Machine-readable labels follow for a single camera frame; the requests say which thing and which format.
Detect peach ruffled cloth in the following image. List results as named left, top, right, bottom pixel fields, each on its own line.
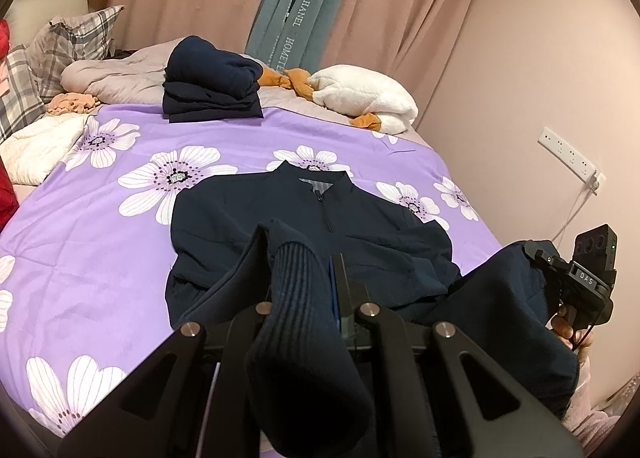
left=46, top=92, right=102, bottom=117

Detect white plush toy orange feet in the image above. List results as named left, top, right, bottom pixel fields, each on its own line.
left=257, top=64, right=420, bottom=135

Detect purple floral bedsheet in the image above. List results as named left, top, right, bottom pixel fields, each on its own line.
left=0, top=102, right=507, bottom=439

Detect person's right hand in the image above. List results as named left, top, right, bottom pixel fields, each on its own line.
left=550, top=304, right=594, bottom=346

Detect pinkish grey duvet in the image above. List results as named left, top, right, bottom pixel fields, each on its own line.
left=61, top=38, right=432, bottom=147

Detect navy zip jacket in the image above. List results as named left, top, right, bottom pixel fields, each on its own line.
left=165, top=160, right=581, bottom=455

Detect cream pillow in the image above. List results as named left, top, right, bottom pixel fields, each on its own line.
left=4, top=0, right=90, bottom=44

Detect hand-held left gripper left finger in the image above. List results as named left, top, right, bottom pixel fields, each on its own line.
left=56, top=302, right=275, bottom=458

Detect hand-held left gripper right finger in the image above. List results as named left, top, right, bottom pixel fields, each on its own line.
left=327, top=254, right=587, bottom=458

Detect white quilted blanket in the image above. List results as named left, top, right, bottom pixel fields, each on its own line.
left=0, top=114, right=92, bottom=187

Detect teal lettered curtain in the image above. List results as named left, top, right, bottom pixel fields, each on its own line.
left=245, top=0, right=369, bottom=74

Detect white cable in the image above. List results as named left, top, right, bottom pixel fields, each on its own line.
left=551, top=182, right=599, bottom=245

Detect white wall power strip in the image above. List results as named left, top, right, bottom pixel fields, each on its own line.
left=537, top=126, right=599, bottom=179

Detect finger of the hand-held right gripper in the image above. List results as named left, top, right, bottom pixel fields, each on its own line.
left=522, top=240, right=571, bottom=275

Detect folded navy clothes stack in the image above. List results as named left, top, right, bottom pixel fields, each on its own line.
left=162, top=36, right=265, bottom=125

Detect plaid pillow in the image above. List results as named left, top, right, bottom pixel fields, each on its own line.
left=27, top=5, right=127, bottom=104
left=0, top=44, right=49, bottom=145

